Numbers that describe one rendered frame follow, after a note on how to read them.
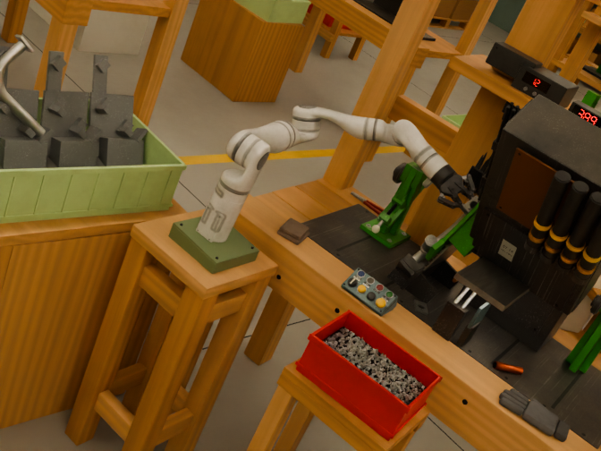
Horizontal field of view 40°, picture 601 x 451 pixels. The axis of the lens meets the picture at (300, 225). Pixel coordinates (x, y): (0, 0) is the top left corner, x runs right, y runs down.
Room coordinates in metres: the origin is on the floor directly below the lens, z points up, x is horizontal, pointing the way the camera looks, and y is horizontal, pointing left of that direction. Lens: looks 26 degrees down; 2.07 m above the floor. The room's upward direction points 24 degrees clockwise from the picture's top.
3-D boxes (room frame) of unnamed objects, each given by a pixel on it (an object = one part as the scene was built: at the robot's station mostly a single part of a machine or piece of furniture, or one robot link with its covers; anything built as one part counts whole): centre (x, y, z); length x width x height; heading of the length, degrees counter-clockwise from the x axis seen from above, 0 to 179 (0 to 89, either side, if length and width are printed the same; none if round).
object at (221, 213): (2.09, 0.22, 0.98); 0.09 x 0.09 x 0.17; 68
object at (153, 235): (2.10, 0.23, 0.83); 0.32 x 0.32 x 0.04; 62
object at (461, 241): (2.28, -0.47, 1.17); 0.13 x 0.12 x 0.20; 65
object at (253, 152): (2.09, 0.21, 1.14); 0.09 x 0.09 x 0.17; 76
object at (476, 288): (2.18, -0.60, 1.11); 0.39 x 0.16 x 0.03; 155
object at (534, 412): (1.90, -0.78, 0.91); 0.20 x 0.11 x 0.03; 74
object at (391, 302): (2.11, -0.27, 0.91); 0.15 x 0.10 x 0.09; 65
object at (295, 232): (2.28, 0.01, 0.91); 0.10 x 0.08 x 0.03; 168
